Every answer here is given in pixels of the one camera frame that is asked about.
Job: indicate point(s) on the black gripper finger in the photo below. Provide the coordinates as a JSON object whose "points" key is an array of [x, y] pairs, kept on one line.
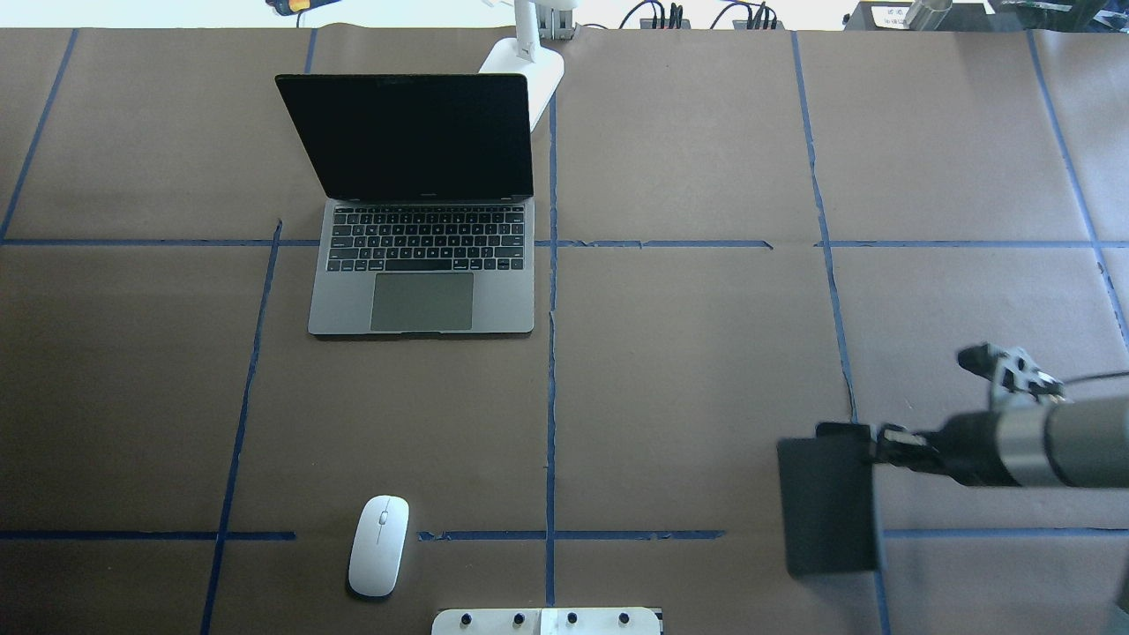
{"points": [[899, 447]]}

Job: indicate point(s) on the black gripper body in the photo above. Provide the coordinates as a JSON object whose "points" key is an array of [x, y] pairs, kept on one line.
{"points": [[963, 451]]}

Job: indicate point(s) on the black mouse pad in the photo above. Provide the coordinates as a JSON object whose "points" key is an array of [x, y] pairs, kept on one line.
{"points": [[828, 504]]}

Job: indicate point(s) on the grey laptop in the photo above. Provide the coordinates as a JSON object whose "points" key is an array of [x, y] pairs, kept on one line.
{"points": [[428, 226]]}

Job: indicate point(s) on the white computer mouse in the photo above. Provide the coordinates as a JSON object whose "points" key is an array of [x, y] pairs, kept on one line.
{"points": [[377, 548]]}

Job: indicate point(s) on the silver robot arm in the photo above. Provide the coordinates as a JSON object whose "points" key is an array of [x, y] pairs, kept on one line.
{"points": [[1060, 445]]}

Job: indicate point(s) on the dark box with label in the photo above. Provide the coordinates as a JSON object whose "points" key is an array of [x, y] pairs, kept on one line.
{"points": [[918, 16]]}

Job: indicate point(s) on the orange black tool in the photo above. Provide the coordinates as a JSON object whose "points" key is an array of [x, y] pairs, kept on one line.
{"points": [[293, 7]]}

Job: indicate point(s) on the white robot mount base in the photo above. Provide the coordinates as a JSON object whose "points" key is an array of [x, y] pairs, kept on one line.
{"points": [[573, 620]]}

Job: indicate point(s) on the black cable cluster right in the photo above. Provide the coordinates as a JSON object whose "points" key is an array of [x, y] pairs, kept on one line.
{"points": [[746, 16]]}

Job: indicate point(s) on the black cable cluster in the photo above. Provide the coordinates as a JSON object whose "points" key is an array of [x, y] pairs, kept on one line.
{"points": [[656, 16], [746, 16]]}

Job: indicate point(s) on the black cable cluster left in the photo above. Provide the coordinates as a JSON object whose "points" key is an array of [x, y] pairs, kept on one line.
{"points": [[656, 16]]}

